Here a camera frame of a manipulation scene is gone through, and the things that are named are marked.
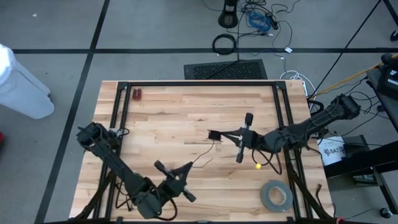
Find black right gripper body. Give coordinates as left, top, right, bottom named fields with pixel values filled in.
left=235, top=113, right=266, bottom=164

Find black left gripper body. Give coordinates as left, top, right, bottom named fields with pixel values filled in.
left=154, top=160, right=197, bottom=203

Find black cord spool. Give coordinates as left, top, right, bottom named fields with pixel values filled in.
left=207, top=129, right=223, bottom=142

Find long thin black cord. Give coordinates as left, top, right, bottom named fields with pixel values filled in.
left=191, top=139, right=216, bottom=169

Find grey tape roll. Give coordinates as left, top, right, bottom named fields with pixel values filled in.
left=259, top=179, right=294, bottom=214

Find black perforated floor mat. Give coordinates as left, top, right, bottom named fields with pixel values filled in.
left=183, top=58, right=269, bottom=81

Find white power strip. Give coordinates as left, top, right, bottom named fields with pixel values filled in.
left=300, top=79, right=310, bottom=98

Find white paper label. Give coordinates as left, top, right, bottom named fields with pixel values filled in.
left=317, top=136, right=347, bottom=167

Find black cylindrical stand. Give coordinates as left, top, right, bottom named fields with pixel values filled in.
left=217, top=0, right=239, bottom=29

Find black power strip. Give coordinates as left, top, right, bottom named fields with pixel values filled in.
left=265, top=12, right=279, bottom=30

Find grey side desk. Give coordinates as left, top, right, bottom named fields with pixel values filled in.
left=366, top=52, right=398, bottom=134

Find white plastic bin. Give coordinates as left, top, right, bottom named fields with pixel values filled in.
left=0, top=43, right=55, bottom=120

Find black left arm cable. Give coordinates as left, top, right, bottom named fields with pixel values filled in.
left=152, top=197, right=178, bottom=222

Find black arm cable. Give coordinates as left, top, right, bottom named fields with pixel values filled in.
left=251, top=149, right=283, bottom=175
left=152, top=197, right=178, bottom=222

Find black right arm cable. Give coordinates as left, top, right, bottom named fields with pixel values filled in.
left=251, top=149, right=283, bottom=175

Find small black looped cord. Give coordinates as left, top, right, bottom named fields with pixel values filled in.
left=115, top=182, right=134, bottom=211

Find brown-tipped black cable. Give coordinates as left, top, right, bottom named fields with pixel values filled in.
left=315, top=183, right=325, bottom=207

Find coiled black floor cable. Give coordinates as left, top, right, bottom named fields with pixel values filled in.
left=212, top=33, right=238, bottom=56

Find black cart frame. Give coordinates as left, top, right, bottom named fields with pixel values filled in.
left=323, top=133, right=398, bottom=187

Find blue coiled floor cable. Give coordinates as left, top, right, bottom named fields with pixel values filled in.
left=248, top=11, right=272, bottom=33

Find yellow power cord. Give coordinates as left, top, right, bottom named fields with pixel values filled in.
left=309, top=53, right=398, bottom=98

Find tangled black floor cables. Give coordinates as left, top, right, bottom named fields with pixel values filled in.
left=201, top=0, right=295, bottom=63

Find thin black floor cable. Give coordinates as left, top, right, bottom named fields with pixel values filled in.
left=309, top=0, right=382, bottom=98

